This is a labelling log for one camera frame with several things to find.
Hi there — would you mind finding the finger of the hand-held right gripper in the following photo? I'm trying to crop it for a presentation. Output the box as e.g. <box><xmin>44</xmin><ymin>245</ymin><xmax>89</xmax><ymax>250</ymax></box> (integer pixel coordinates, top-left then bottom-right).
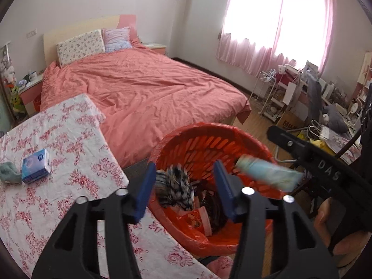
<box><xmin>267</xmin><ymin>125</ymin><xmax>314</xmax><ymax>166</ymax></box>

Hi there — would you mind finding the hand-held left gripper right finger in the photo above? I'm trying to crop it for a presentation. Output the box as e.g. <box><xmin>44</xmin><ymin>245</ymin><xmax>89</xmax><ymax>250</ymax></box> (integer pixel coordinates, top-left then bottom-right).
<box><xmin>213</xmin><ymin>160</ymin><xmax>339</xmax><ymax>279</ymax></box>

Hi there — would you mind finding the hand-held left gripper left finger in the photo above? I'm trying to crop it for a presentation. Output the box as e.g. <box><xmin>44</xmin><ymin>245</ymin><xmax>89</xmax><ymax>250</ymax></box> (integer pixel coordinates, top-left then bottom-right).
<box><xmin>31</xmin><ymin>162</ymin><xmax>157</xmax><ymax>279</ymax></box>

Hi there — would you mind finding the black white patterned cloth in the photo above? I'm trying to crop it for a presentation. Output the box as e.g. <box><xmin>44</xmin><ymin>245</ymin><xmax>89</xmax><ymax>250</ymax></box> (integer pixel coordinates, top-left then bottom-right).
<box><xmin>154</xmin><ymin>166</ymin><xmax>195</xmax><ymax>211</ymax></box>

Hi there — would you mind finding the red paper cup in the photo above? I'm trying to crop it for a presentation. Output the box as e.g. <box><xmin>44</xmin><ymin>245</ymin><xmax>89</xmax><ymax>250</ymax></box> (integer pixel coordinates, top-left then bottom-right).
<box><xmin>177</xmin><ymin>206</ymin><xmax>214</xmax><ymax>236</ymax></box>

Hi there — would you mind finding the orange plastic basket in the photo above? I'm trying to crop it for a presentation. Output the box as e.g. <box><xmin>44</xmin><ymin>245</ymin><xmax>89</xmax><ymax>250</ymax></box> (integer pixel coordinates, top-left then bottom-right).
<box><xmin>148</xmin><ymin>123</ymin><xmax>279</xmax><ymax>258</ymax></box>

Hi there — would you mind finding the green sock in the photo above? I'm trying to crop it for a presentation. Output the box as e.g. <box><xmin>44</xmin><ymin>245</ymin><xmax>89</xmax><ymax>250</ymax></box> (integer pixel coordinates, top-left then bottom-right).
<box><xmin>0</xmin><ymin>161</ymin><xmax>23</xmax><ymax>185</ymax></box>

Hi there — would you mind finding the person's right hand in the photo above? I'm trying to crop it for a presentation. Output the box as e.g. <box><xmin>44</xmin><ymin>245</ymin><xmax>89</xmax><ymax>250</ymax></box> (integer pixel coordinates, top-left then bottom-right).
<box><xmin>313</xmin><ymin>197</ymin><xmax>372</xmax><ymax>268</ymax></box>

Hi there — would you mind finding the cardboard box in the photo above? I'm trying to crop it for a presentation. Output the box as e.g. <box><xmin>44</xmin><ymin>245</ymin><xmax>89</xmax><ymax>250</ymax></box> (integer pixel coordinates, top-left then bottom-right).
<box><xmin>276</xmin><ymin>109</ymin><xmax>309</xmax><ymax>134</ymax></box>

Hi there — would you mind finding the floral shopping bag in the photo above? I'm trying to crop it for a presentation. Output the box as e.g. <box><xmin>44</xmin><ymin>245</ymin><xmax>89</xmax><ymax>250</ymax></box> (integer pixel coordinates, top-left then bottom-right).
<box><xmin>308</xmin><ymin>119</ymin><xmax>361</xmax><ymax>154</ymax></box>

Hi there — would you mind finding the grey chair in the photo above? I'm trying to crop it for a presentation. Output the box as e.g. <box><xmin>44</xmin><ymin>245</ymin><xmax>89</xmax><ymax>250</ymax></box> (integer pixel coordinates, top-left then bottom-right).
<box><xmin>306</xmin><ymin>77</ymin><xmax>324</xmax><ymax>123</ymax></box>

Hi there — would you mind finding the grey plush toy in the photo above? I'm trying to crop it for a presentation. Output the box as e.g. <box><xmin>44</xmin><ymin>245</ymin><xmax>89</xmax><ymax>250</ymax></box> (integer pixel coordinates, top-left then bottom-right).
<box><xmin>321</xmin><ymin>105</ymin><xmax>349</xmax><ymax>133</ymax></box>

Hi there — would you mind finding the cluttered desk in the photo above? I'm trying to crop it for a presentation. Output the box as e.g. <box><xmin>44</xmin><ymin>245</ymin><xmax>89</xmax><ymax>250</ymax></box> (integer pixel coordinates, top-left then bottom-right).
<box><xmin>276</xmin><ymin>61</ymin><xmax>372</xmax><ymax>163</ymax></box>

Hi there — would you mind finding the pink floral tablecloth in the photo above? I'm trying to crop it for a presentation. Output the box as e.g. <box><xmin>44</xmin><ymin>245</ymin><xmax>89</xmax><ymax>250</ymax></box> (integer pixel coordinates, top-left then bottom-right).
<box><xmin>0</xmin><ymin>93</ymin><xmax>221</xmax><ymax>279</ymax></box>

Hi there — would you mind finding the salmon bed cover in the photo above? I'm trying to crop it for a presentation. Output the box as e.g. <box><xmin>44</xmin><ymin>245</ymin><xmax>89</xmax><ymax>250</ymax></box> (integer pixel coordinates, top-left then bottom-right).
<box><xmin>39</xmin><ymin>42</ymin><xmax>252</xmax><ymax>169</ymax></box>

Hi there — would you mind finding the cream shelf unit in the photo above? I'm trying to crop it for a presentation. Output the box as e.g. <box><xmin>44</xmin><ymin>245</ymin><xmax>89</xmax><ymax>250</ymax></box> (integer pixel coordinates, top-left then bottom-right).
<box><xmin>356</xmin><ymin>51</ymin><xmax>372</xmax><ymax>102</ymax></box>

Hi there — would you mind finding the pink curtain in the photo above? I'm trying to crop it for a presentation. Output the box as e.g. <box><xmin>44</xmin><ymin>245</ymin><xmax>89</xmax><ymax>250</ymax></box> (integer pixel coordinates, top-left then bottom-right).
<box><xmin>216</xmin><ymin>0</ymin><xmax>338</xmax><ymax>76</ymax></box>

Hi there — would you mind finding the blue tissue pack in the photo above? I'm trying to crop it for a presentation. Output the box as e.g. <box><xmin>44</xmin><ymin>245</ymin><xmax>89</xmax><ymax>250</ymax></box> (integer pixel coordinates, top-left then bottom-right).
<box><xmin>21</xmin><ymin>148</ymin><xmax>50</xmax><ymax>184</ymax></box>

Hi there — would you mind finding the cream nightstand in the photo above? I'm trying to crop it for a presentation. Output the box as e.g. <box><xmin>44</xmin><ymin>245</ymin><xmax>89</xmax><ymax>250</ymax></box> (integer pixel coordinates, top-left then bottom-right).
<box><xmin>142</xmin><ymin>43</ymin><xmax>167</xmax><ymax>56</ymax></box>

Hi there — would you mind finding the pink nightstand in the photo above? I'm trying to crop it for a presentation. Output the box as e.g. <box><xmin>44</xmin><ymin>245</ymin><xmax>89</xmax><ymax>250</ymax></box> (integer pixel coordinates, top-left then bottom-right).
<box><xmin>18</xmin><ymin>76</ymin><xmax>44</xmax><ymax>115</ymax></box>

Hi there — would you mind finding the striped pillow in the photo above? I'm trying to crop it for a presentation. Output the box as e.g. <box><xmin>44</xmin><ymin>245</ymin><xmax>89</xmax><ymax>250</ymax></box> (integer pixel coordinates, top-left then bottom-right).
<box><xmin>102</xmin><ymin>27</ymin><xmax>133</xmax><ymax>53</ymax></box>

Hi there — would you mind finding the floral pillow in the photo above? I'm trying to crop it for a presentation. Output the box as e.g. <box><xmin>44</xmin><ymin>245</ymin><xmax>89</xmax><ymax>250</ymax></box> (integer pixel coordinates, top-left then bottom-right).
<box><xmin>56</xmin><ymin>29</ymin><xmax>106</xmax><ymax>67</ymax></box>

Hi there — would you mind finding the green yellow plush toy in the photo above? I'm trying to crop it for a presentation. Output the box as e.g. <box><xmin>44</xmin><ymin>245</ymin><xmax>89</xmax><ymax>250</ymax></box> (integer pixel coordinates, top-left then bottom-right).
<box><xmin>10</xmin><ymin>86</ymin><xmax>25</xmax><ymax>114</ymax></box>

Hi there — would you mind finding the flower decorated wardrobe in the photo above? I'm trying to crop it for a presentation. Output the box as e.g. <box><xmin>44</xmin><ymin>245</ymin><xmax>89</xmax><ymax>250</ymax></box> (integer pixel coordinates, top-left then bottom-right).
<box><xmin>0</xmin><ymin>91</ymin><xmax>13</xmax><ymax>137</ymax></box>

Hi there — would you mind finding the cream pink headboard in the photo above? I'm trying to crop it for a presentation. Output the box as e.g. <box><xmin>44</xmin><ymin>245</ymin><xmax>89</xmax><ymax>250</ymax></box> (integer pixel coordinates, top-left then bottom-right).
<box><xmin>43</xmin><ymin>14</ymin><xmax>138</xmax><ymax>64</ymax></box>

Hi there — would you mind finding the white wire rack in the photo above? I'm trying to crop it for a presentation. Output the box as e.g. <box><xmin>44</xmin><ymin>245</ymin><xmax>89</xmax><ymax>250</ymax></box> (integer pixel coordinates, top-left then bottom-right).
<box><xmin>250</xmin><ymin>70</ymin><xmax>287</xmax><ymax>123</ymax></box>

